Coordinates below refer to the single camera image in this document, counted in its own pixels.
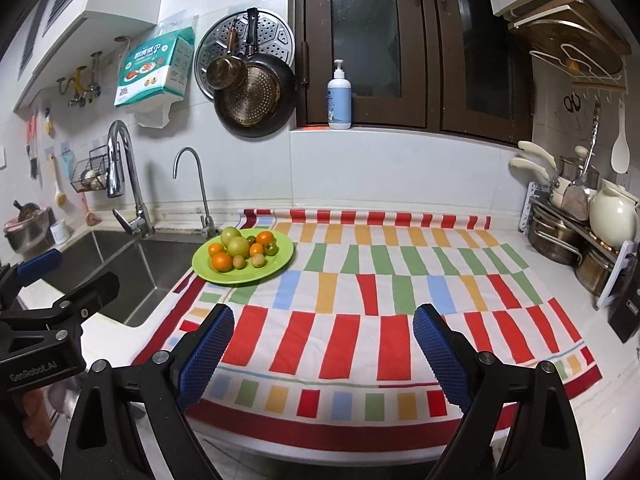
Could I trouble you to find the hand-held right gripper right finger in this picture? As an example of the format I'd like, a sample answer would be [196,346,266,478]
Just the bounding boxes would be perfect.
[412,303,587,480]

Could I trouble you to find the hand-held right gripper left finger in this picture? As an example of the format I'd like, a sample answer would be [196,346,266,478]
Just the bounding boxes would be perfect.
[60,303,236,480]

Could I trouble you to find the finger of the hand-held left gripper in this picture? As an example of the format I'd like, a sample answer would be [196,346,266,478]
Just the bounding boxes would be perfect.
[0,272,121,333]
[0,249,64,306]

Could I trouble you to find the green plate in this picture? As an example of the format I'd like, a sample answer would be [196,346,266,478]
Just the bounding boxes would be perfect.
[192,228,295,287]

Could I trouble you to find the person's left hand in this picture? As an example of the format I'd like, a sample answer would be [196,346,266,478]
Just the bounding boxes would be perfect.
[20,389,55,450]

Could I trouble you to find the steel pot with pink cloth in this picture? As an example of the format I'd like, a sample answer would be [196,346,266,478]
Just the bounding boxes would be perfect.
[4,201,54,254]

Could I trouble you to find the stainless steel sink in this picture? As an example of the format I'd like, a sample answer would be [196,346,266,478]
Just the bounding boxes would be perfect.
[15,227,223,328]

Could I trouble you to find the yellow dish brush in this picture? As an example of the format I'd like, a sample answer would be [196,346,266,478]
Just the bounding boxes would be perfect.
[47,155,68,209]

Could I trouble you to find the striped colourful tablecloth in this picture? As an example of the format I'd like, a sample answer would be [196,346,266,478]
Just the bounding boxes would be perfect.
[131,208,603,453]

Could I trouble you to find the red hanging brush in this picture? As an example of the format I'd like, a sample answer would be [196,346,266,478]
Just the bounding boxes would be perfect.
[25,115,42,179]

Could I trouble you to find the large steel kitchen faucet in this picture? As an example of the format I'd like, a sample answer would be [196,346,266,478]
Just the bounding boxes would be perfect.
[106,120,155,239]

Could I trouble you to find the stainless steel pot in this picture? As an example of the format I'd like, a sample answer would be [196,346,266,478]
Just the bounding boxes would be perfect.
[575,246,621,297]
[529,207,583,266]

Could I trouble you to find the thin gooseneck faucet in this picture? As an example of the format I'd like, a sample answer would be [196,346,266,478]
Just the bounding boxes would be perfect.
[173,147,219,238]

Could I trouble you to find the black box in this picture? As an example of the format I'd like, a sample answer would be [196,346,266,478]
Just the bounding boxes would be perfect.
[607,280,640,344]

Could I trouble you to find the white pot rack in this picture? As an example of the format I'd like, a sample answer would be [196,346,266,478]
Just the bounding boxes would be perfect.
[520,182,640,309]

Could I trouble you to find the steel spatula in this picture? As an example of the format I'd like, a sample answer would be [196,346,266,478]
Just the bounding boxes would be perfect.
[560,102,602,222]

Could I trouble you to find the cream ceramic jug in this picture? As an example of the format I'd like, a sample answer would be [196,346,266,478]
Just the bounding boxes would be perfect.
[589,180,639,250]

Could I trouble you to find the paper towel pack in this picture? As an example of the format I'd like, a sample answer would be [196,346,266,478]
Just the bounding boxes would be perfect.
[114,26,196,128]

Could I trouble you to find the perforated brass strainer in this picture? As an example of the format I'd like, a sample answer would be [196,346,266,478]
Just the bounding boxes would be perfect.
[222,65,282,126]

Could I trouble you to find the small copper saucepan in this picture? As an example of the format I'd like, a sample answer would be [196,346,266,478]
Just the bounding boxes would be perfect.
[206,27,247,91]

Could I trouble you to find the white rice paddle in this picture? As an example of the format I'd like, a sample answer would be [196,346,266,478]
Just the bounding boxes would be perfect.
[611,100,631,173]

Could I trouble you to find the white pump lotion bottle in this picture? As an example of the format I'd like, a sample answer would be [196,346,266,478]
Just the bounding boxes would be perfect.
[327,59,352,130]

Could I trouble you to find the black frying pan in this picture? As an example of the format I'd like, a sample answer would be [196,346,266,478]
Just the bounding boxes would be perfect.
[214,7,297,139]

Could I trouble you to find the dark wooden window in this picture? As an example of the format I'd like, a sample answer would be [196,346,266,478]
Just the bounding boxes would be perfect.
[289,0,535,147]

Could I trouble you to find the round steel steamer plate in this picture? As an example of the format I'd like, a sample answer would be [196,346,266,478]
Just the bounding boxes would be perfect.
[194,10,295,102]

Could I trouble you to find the wooden cutting board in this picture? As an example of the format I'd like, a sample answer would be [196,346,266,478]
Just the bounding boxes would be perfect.
[509,0,632,73]

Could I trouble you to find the black wire basket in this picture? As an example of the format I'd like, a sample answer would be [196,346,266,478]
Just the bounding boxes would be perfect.
[70,145,113,194]

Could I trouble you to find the wall water taps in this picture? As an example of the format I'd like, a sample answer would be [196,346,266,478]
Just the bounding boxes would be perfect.
[56,51,104,109]

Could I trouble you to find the cream-handled pan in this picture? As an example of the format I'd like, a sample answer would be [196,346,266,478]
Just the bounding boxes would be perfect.
[518,141,558,173]
[510,157,571,196]

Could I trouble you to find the white wire rack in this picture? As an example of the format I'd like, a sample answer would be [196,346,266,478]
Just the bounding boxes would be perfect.
[530,45,627,92]

